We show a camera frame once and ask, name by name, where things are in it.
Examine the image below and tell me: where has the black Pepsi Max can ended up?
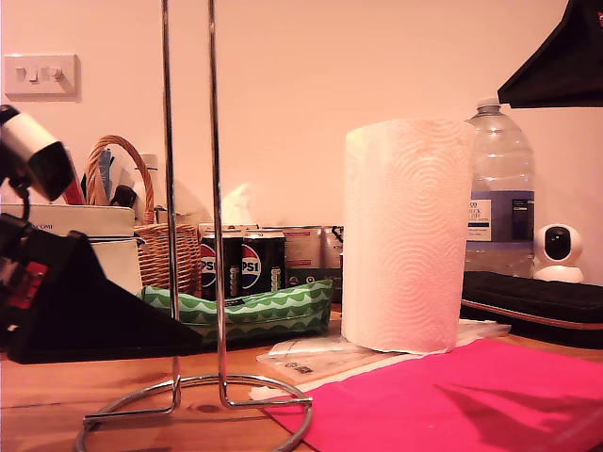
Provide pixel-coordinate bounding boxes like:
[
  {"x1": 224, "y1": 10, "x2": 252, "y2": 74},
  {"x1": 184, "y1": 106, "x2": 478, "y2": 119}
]
[
  {"x1": 200, "y1": 230, "x2": 244, "y2": 300},
  {"x1": 240, "y1": 230, "x2": 287, "y2": 297}
]

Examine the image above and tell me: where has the small black object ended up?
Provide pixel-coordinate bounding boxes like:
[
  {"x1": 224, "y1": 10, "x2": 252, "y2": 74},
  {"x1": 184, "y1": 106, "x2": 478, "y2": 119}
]
[{"x1": 110, "y1": 185, "x2": 139, "y2": 208}]

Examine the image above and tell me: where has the green wave-patterned fabric pouch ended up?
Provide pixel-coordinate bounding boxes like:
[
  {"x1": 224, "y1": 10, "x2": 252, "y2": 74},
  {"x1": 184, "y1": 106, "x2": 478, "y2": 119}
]
[{"x1": 139, "y1": 278, "x2": 334, "y2": 345}]

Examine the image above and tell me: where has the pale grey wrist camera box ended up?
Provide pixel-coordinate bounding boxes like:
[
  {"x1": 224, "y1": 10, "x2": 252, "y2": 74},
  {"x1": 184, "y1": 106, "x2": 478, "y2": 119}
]
[{"x1": 0, "y1": 104, "x2": 76, "y2": 202}]

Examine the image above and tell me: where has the white light switch plate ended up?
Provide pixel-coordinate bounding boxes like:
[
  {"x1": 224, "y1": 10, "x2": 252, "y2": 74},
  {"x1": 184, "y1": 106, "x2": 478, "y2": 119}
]
[{"x1": 3, "y1": 54, "x2": 80, "y2": 103}]

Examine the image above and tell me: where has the metallic paper towel stand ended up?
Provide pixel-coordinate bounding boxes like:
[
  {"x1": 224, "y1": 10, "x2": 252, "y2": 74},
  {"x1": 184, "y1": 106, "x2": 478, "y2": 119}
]
[{"x1": 74, "y1": 0, "x2": 315, "y2": 452}]

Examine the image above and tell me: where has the white Lancome cosmetic bag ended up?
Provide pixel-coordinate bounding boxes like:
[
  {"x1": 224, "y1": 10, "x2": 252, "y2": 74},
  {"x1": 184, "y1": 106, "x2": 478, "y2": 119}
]
[{"x1": 0, "y1": 203, "x2": 138, "y2": 239}]

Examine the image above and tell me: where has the white paper towel roll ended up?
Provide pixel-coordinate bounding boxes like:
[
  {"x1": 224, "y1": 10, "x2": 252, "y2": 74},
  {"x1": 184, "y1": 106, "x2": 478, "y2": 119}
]
[{"x1": 341, "y1": 117, "x2": 477, "y2": 355}]

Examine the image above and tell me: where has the dark green cardboard tray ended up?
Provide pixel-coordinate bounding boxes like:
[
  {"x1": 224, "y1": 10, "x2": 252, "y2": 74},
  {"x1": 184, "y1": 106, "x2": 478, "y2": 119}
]
[{"x1": 285, "y1": 266, "x2": 345, "y2": 302}]

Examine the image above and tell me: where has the small white round camera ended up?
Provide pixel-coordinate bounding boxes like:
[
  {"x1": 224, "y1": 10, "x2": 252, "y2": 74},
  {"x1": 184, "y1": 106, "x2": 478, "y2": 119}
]
[{"x1": 531, "y1": 222, "x2": 585, "y2": 284}]

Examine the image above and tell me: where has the blue packet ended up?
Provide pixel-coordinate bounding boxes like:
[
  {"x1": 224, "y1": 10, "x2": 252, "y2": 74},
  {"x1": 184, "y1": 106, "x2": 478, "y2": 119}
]
[{"x1": 95, "y1": 147, "x2": 118, "y2": 206}]

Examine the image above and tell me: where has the white facial tissue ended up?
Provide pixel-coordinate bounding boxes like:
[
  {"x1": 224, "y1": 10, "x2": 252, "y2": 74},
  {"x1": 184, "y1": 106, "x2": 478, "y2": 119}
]
[{"x1": 220, "y1": 182, "x2": 265, "y2": 227}]

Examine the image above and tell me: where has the black camera cable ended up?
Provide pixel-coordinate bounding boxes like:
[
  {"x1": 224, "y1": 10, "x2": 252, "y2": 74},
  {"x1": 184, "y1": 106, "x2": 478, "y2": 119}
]
[{"x1": 3, "y1": 176, "x2": 33, "y2": 222}]

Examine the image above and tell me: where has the large clear water bottle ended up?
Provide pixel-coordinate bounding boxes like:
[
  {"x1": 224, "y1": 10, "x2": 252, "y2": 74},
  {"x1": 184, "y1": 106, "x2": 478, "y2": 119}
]
[{"x1": 464, "y1": 96, "x2": 537, "y2": 279}]

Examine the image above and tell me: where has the black zipped case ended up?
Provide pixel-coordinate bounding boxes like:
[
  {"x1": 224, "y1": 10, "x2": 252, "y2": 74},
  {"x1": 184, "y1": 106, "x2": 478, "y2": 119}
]
[{"x1": 459, "y1": 270, "x2": 603, "y2": 350}]

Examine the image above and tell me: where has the clear printed plastic bag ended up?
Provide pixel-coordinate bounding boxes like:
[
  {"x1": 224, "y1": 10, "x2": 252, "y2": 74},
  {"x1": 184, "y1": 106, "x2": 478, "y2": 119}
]
[{"x1": 256, "y1": 318, "x2": 513, "y2": 383}]

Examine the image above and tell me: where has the wicker basket with handle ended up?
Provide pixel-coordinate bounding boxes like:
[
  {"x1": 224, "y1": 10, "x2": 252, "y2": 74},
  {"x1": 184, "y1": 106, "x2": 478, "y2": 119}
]
[{"x1": 85, "y1": 135, "x2": 203, "y2": 296}]

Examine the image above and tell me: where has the red packet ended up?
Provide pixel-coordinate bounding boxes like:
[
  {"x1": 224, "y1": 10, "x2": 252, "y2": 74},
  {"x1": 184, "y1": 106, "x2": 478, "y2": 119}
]
[{"x1": 63, "y1": 148, "x2": 89, "y2": 206}]

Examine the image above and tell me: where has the gingerbread print tissue box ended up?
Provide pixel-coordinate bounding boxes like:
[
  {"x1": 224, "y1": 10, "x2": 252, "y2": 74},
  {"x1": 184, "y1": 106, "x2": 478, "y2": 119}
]
[{"x1": 197, "y1": 223, "x2": 259, "y2": 234}]

